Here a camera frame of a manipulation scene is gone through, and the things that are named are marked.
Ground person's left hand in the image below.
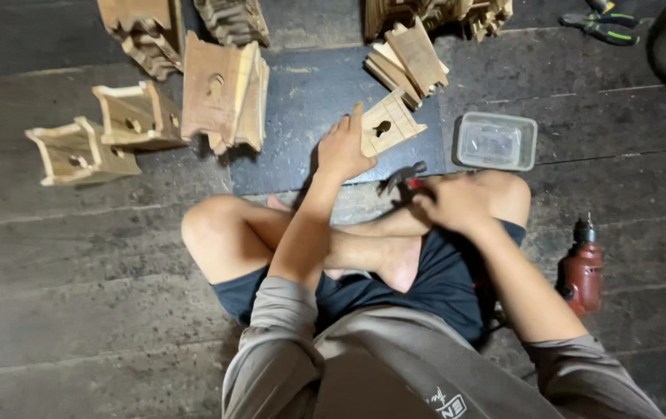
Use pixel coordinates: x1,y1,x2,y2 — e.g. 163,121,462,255
316,103,378,183

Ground person's right hand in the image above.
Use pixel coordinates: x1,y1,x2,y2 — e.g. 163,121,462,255
412,173,498,237

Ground red-handled claw hammer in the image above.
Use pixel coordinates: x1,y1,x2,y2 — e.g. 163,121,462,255
377,161,428,197

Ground wooden panel with keyhole cutout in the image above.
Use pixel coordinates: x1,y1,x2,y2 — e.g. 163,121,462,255
360,88,428,158

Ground person's right leg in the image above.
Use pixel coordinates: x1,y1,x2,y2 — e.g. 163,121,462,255
266,170,532,235

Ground person's leg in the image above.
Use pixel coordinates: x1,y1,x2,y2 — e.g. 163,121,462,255
266,170,532,235
180,195,425,294

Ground navy blue shorts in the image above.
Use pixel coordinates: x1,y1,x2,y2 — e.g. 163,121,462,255
211,220,527,345

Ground clear plastic container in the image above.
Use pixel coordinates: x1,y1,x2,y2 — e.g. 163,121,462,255
455,111,539,172

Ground stack of plain wooden panels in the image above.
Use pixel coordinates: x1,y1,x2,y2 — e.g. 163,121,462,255
364,16,451,111

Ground dark blue floor mat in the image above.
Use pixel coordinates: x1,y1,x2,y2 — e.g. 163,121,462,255
225,43,456,196

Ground red power drill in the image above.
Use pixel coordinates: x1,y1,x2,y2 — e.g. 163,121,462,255
558,212,606,319

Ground grey long-sleeved shirt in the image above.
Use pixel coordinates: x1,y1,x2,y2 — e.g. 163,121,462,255
221,276,666,419

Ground heap of wooden pieces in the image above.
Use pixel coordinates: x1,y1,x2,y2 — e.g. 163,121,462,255
96,0,187,81
193,0,271,48
363,0,514,43

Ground person's left leg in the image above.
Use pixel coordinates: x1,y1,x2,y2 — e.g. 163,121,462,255
180,195,425,294

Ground stack of keyhole wooden panels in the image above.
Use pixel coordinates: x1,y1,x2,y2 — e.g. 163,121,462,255
180,30,271,156

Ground green and black pliers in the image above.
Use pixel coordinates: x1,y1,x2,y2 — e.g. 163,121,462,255
559,0,642,47

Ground open wooden box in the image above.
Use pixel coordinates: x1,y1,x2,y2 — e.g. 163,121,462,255
91,80,189,151
24,116,143,187

